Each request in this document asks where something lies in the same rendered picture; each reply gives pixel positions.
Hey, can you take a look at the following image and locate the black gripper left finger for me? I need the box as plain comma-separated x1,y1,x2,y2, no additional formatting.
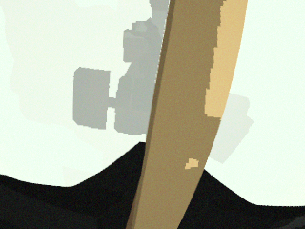
0,141,146,229

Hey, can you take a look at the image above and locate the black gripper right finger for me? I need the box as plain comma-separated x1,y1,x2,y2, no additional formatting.
176,169,305,229

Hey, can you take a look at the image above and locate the long brown wooden rail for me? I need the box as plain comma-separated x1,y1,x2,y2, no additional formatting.
131,0,248,229

